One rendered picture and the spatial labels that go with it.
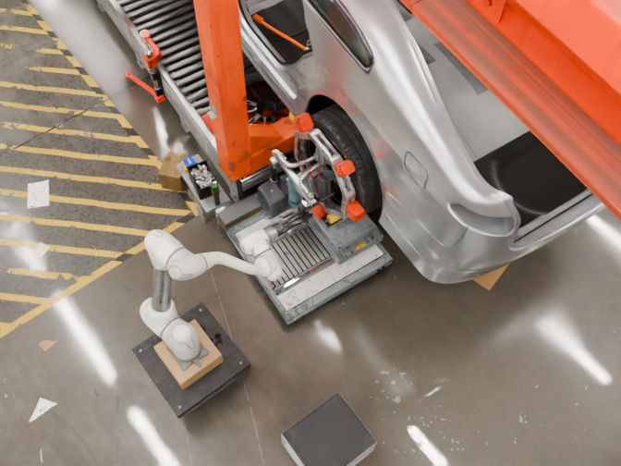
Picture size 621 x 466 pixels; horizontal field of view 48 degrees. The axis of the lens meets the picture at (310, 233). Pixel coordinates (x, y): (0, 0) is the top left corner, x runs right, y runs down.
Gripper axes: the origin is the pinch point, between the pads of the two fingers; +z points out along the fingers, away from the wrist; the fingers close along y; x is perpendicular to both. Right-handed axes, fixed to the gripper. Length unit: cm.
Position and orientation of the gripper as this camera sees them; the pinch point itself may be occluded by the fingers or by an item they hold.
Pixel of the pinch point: (305, 214)
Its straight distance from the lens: 389.8
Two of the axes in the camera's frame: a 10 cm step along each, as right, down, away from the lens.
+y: 5.4, 7.3, -4.1
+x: 0.2, -5.0, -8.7
